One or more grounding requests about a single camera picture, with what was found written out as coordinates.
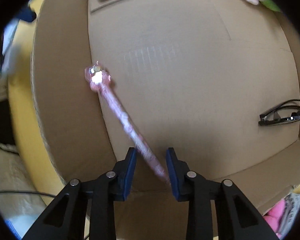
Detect pink decorated pen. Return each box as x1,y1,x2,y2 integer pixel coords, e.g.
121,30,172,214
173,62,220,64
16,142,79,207
84,62,170,184

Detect grey printed cloth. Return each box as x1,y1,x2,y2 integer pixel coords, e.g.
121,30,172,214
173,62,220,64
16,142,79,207
277,193,300,238

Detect cardboard box tray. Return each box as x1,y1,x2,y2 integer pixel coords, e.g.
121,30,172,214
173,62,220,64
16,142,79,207
31,0,300,240

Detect pink plush toy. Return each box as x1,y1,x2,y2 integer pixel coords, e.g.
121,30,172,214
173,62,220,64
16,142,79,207
263,199,290,239

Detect black sunglasses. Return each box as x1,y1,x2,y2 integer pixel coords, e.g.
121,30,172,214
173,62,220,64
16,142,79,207
258,99,300,126

